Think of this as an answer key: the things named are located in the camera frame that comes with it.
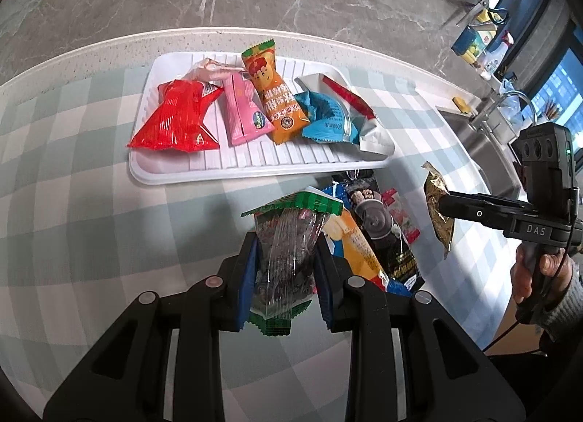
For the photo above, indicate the yellow detergent bottle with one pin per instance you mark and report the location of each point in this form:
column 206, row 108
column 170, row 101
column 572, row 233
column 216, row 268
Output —
column 476, row 46

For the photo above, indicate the window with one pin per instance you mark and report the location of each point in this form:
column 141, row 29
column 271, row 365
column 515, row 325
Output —
column 528, row 39

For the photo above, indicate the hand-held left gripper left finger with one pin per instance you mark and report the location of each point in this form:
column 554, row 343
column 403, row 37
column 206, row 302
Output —
column 248, row 276

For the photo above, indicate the small red and white packet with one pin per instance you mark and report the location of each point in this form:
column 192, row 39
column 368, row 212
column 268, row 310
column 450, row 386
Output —
column 401, row 217

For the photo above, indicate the blue and yellow snack packet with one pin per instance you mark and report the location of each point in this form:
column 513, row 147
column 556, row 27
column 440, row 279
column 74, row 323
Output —
column 360, row 244

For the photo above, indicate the yellow sponge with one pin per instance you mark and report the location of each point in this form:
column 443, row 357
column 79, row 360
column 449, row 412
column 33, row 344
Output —
column 462, row 105

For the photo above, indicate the light blue snack packet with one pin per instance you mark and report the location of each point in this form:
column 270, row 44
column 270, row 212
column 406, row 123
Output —
column 328, row 119

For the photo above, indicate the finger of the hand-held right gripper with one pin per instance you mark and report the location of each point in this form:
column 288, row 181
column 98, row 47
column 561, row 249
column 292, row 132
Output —
column 473, row 213
column 492, row 198

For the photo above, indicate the pink snack packet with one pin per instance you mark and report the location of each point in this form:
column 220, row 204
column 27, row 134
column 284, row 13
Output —
column 243, row 108

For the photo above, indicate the steel faucet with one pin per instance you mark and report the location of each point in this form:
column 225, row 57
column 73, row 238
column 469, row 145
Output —
column 483, row 115

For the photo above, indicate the steel sink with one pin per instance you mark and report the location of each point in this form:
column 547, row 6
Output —
column 483, row 149

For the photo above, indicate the orange snack packet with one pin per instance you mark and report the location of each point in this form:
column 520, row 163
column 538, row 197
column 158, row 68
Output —
column 278, row 99

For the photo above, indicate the clear packet with green edges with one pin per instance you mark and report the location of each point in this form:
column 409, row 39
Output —
column 287, row 258

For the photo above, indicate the white plastic tray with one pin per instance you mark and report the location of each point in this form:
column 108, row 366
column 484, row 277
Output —
column 205, row 162

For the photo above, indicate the person's right forearm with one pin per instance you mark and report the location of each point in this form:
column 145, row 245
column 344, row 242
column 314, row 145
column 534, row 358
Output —
column 567, row 308

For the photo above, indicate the black snack packet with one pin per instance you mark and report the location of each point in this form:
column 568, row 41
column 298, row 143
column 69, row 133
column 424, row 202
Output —
column 387, row 240

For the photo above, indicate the gold and red snack packet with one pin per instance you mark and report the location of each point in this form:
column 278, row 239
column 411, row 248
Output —
column 432, row 185

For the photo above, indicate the white packet with red stripe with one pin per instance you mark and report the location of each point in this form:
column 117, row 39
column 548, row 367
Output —
column 373, row 137

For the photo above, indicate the checked tablecloth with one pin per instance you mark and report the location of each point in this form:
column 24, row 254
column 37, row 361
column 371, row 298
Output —
column 91, row 203

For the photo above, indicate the person's right hand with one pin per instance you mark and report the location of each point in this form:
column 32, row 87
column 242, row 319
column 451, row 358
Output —
column 553, row 269

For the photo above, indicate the white spray bottle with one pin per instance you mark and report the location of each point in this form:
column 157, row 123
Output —
column 494, row 58

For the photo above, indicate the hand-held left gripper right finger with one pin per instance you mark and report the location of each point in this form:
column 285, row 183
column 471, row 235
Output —
column 325, row 285

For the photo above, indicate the blue sponge holder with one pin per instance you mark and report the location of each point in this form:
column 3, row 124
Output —
column 462, row 39

